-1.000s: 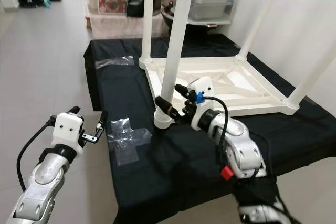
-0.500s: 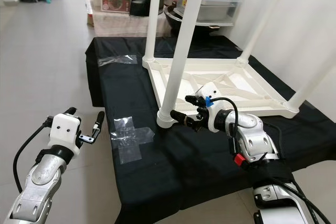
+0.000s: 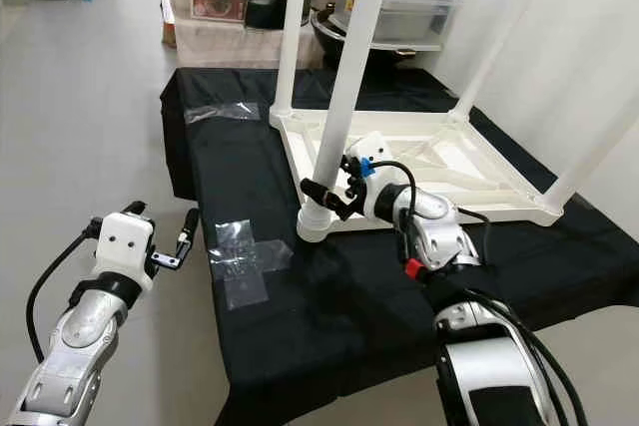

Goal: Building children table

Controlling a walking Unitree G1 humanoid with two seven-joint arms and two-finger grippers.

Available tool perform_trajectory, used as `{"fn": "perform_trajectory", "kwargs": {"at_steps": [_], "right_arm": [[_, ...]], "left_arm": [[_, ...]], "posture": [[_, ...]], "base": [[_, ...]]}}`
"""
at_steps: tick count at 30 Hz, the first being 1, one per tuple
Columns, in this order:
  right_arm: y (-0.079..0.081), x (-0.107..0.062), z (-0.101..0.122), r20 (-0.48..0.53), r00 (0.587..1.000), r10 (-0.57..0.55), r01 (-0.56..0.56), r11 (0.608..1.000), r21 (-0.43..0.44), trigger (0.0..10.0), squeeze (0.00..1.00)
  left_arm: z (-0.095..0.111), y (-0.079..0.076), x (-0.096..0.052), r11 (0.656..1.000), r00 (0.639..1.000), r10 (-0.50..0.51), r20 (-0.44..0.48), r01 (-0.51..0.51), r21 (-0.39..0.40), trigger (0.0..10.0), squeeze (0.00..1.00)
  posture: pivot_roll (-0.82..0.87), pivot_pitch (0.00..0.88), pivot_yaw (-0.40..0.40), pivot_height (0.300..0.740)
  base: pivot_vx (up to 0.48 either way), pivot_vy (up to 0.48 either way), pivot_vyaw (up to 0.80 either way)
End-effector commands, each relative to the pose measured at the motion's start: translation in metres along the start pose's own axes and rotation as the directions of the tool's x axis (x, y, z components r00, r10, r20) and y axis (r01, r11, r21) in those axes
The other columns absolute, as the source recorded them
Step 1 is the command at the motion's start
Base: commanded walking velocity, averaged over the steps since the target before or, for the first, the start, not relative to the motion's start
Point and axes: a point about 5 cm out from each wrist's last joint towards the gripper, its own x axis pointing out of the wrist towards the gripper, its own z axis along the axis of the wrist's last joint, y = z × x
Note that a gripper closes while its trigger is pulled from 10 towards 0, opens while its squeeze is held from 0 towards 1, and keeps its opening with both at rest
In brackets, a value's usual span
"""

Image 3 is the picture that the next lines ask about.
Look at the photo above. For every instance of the white plastic table top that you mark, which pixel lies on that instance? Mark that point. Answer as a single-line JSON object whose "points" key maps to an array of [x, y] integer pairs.
{"points": [[459, 162]]}

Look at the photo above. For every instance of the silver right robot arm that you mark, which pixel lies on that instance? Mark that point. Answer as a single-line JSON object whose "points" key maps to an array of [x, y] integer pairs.
{"points": [[444, 241]]}

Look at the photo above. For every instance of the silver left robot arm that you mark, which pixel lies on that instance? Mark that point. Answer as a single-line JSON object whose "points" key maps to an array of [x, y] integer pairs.
{"points": [[75, 351]]}

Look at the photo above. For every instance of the clear tape patch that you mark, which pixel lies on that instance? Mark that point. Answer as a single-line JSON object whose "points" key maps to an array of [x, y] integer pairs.
{"points": [[250, 256]]}

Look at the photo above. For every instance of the black tablecloth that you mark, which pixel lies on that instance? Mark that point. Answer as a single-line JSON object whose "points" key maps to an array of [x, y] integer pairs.
{"points": [[359, 306]]}

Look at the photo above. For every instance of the black wok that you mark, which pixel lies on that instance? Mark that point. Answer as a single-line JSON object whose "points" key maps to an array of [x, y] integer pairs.
{"points": [[324, 47]]}

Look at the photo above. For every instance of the clear tape strip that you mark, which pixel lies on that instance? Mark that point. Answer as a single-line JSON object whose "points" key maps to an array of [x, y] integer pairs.
{"points": [[222, 113]]}

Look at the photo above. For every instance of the clear plastic storage container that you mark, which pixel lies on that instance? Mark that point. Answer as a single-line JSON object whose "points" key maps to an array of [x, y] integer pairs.
{"points": [[419, 17]]}

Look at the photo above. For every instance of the small brown cardboard box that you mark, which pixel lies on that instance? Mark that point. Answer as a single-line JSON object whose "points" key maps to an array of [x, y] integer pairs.
{"points": [[166, 32]]}

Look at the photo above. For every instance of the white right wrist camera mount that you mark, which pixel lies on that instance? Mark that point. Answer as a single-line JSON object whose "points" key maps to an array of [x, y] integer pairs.
{"points": [[374, 147]]}

